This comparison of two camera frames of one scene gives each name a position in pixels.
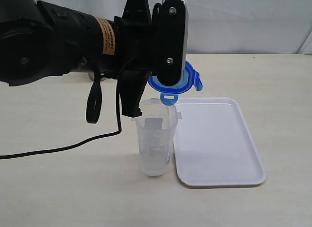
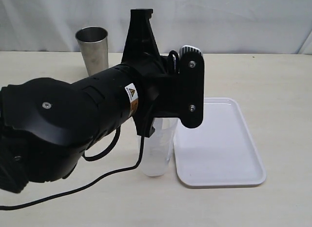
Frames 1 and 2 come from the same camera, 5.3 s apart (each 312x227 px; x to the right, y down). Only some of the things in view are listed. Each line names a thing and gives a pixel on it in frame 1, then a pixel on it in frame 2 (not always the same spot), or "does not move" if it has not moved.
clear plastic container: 156,128 does not move
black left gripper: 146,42 → 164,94
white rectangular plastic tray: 214,144 does not move
